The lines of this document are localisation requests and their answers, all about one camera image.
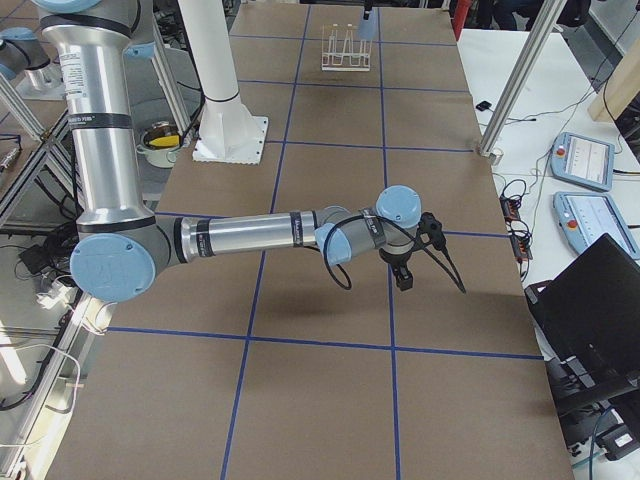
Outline light blue plastic cup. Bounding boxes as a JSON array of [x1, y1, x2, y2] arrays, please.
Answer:
[[357, 14, 378, 41]]

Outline small black puck device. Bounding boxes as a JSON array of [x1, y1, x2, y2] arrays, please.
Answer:
[[476, 101, 492, 111]]

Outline near teach pendant tablet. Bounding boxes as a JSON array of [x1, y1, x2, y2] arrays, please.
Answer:
[[553, 192, 639, 260]]

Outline teach pendant tablet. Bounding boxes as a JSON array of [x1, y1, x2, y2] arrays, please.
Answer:
[[553, 192, 639, 260], [549, 132, 615, 192]]

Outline black laptop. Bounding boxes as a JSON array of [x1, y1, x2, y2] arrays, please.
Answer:
[[525, 234, 639, 384]]

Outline far teach pendant tablet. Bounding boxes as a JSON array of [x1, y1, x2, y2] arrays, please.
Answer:
[[549, 132, 615, 192]]

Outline steel bowl with corn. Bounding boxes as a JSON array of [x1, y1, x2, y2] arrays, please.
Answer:
[[136, 121, 181, 169]]

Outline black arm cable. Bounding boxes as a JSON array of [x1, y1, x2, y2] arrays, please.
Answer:
[[322, 219, 469, 294]]

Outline white wire cup holder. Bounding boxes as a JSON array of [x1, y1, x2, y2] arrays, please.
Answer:
[[321, 24, 373, 72]]

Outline aluminium frame post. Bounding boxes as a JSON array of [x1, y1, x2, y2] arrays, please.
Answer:
[[477, 0, 566, 166]]

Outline white pedestal column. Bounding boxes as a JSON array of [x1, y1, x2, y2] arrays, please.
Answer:
[[179, 0, 269, 165]]

